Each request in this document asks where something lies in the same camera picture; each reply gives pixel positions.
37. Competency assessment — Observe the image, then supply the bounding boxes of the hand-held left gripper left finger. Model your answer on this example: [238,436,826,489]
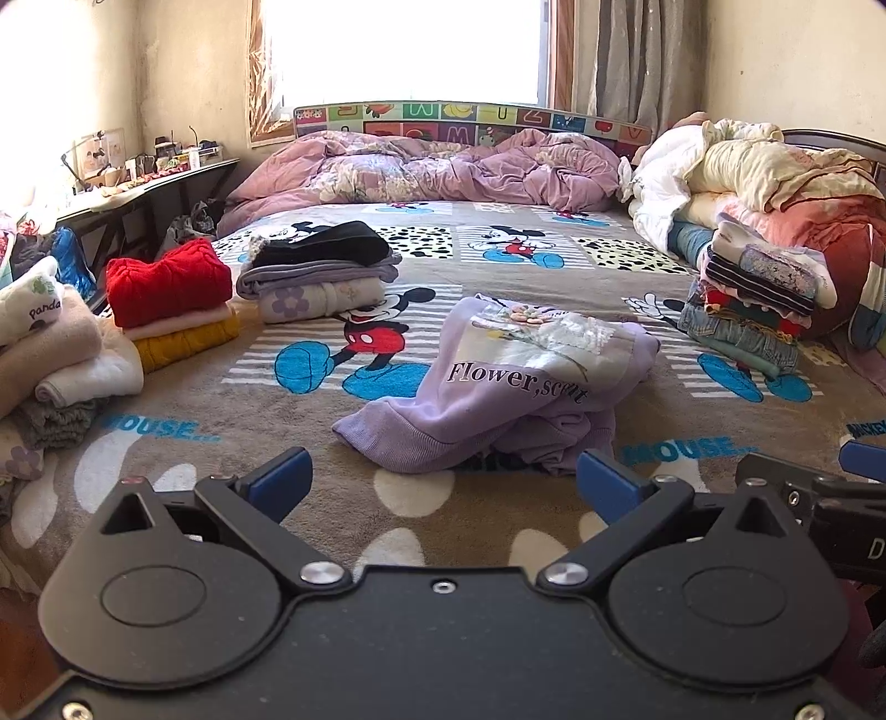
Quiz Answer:
[102,446,351,595]

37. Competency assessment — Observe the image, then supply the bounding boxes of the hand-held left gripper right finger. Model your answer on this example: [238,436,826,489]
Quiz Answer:
[536,450,790,595]

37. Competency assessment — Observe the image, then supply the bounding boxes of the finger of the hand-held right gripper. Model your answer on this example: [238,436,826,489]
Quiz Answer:
[839,439,886,480]
[734,453,886,510]

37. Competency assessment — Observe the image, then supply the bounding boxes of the purple sweatshirt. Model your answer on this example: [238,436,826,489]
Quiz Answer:
[332,294,662,479]

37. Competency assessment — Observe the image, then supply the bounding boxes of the cartoon mouse blanket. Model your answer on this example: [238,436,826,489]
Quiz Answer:
[0,197,886,603]

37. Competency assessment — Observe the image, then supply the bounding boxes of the folded blue jeans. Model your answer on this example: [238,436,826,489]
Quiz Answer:
[678,301,802,380]

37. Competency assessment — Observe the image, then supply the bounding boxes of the yellow sweater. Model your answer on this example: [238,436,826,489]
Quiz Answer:
[133,313,241,375]

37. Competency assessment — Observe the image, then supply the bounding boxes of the lilac flower print garment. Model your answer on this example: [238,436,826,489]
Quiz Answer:
[257,273,387,325]

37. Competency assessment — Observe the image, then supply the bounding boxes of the pink folded garment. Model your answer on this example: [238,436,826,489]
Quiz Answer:
[123,305,236,342]

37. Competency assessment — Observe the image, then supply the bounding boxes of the red and yellow garment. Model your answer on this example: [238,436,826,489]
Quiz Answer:
[699,287,814,342]

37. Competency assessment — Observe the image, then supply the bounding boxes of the pile of quilts right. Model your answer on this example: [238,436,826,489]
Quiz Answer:
[720,194,886,354]

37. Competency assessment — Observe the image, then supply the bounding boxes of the grey folded garment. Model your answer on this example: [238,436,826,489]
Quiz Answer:
[235,253,403,300]

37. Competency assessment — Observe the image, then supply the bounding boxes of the white printed folded garment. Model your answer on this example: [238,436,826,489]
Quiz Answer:
[713,220,840,310]

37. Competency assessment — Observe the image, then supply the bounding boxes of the dark striped folded garment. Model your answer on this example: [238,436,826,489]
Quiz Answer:
[700,249,818,318]

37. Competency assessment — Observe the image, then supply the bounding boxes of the red sweater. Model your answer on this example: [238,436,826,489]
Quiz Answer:
[105,239,234,330]

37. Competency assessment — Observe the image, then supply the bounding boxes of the grey knit garment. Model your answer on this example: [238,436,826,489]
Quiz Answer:
[14,398,98,451]

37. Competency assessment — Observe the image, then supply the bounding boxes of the black folded garment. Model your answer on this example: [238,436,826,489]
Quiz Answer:
[250,222,392,270]

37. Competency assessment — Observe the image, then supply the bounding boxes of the blue-grey rolled cloth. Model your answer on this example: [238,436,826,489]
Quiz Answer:
[668,220,717,271]

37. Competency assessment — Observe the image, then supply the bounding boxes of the beige folded garment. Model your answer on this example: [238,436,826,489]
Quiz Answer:
[0,284,105,420]

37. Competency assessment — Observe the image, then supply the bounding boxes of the dark cloth heap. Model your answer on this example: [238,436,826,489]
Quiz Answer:
[162,199,226,260]

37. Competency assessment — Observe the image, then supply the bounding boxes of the blue bag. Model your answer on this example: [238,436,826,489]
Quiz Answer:
[50,227,96,300]

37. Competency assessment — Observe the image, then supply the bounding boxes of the white panda print garment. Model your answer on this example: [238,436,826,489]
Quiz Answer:
[0,256,65,347]

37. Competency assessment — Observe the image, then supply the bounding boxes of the white quilt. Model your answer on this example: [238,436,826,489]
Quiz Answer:
[626,117,783,246]

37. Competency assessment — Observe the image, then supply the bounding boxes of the cream floral quilt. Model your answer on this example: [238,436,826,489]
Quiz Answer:
[685,121,886,212]

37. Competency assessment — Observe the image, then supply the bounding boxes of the dark wooden headboard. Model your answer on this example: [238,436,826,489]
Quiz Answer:
[782,128,886,181]

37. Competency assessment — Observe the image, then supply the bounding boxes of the dark desk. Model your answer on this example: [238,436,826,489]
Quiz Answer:
[55,158,242,306]

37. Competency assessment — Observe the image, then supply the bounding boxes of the purple floral duvet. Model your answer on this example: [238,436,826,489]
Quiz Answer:
[218,128,624,223]

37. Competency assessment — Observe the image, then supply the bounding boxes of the group of small desk items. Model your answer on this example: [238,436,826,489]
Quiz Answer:
[125,128,223,184]

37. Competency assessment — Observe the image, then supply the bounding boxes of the white picture board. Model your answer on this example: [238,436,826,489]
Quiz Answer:
[73,126,127,193]

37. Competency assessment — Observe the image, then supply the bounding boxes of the colourful alphabet play mat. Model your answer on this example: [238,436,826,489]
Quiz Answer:
[294,100,655,163]

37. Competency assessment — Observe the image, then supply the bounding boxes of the clear plastic window sheet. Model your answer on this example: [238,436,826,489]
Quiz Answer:
[248,0,295,145]

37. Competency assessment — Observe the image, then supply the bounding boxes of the grey curtain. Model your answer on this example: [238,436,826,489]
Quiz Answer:
[554,0,710,132]

